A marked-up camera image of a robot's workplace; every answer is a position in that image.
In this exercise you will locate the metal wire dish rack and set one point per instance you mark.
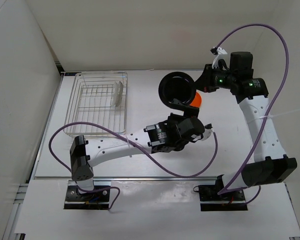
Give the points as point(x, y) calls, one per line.
point(90, 100)

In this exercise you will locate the clear glass plate left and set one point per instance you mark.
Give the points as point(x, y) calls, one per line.
point(115, 98)

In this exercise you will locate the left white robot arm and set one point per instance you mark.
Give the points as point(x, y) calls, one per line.
point(86, 154)

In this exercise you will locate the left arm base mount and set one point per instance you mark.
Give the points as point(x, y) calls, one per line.
point(74, 200)

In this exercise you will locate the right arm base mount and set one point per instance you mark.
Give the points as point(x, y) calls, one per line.
point(210, 201)

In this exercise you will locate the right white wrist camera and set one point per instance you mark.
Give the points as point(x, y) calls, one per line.
point(219, 54)

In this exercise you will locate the black plate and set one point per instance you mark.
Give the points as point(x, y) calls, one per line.
point(177, 90)

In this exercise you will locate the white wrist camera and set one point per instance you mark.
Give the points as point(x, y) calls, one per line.
point(219, 54)
point(208, 130)

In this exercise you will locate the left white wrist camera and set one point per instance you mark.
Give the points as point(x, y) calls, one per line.
point(208, 130)

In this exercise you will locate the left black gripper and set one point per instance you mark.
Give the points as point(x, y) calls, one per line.
point(189, 111)

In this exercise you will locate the white zip tie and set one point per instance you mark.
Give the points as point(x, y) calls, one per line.
point(271, 116)

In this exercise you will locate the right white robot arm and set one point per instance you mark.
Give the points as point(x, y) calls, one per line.
point(271, 163)

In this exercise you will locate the orange plate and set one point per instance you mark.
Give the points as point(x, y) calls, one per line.
point(197, 101)

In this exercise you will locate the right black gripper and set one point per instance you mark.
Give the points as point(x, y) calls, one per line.
point(203, 83)

